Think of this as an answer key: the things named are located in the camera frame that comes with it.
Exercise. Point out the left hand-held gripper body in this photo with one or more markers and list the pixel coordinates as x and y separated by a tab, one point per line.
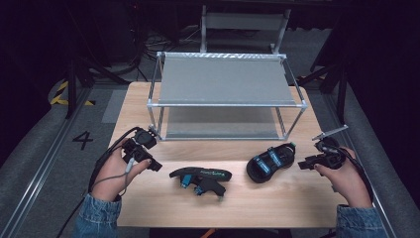
140	142

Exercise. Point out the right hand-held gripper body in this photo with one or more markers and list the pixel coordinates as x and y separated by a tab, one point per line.
330	157

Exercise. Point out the grey two-tier shoe rack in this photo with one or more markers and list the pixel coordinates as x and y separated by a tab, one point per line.
224	82

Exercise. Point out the person's right hand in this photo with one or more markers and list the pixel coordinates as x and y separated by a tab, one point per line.
346	185

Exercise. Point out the person's left hand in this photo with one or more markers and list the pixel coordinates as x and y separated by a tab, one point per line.
112	175

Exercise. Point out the orange strip under table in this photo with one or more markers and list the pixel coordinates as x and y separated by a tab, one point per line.
208	233

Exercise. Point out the yellow black hazard tape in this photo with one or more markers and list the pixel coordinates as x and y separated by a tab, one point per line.
58	95

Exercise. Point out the grey metal frame stand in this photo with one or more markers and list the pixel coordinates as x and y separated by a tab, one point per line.
244	21

